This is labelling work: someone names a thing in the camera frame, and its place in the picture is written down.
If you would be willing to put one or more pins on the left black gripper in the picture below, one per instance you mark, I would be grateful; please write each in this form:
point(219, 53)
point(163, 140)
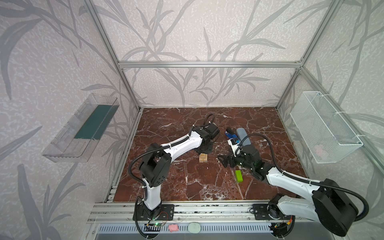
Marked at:
point(206, 147)

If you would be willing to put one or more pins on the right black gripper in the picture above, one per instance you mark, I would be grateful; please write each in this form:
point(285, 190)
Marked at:
point(235, 160)

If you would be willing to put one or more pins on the green block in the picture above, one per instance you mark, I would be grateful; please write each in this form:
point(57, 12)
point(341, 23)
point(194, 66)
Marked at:
point(239, 176)

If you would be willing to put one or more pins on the wood block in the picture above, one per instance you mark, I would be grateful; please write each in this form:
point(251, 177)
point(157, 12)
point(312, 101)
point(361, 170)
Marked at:
point(203, 158)

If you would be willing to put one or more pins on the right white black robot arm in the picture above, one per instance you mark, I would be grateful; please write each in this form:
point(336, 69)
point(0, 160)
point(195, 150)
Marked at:
point(325, 201)

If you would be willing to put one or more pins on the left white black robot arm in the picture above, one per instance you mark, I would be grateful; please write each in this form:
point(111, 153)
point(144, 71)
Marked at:
point(152, 167)

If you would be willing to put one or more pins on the blue stapler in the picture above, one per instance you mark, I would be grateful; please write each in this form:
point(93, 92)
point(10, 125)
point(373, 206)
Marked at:
point(232, 136)

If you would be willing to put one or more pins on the blue-grey oval case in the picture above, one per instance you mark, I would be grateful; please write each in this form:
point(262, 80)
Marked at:
point(242, 134)

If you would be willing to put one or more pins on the pink object in basket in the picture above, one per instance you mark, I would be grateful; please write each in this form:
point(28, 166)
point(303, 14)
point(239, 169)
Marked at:
point(320, 151)

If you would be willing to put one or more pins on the pale green round disc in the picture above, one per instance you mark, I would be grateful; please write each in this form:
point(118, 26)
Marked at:
point(194, 228)

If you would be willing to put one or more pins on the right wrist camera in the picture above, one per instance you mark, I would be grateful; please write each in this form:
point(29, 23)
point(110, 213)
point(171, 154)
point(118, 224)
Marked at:
point(234, 145)

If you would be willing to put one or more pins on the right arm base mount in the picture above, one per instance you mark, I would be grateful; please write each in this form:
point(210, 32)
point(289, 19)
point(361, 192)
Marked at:
point(268, 212)

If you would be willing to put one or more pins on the white wire mesh basket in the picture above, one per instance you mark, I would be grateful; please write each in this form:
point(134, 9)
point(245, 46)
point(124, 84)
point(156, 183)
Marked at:
point(321, 124)

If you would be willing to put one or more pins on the aluminium frame crossbar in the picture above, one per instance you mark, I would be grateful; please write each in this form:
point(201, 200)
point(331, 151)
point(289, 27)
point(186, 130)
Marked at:
point(200, 64)

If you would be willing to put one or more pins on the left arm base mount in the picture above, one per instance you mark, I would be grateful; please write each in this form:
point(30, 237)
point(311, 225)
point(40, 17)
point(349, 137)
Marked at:
point(164, 212)

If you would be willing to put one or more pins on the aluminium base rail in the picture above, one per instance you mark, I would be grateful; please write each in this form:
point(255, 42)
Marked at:
point(185, 211)

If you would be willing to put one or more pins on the clear plastic wall bin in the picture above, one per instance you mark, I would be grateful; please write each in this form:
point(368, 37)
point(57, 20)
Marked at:
point(80, 136)

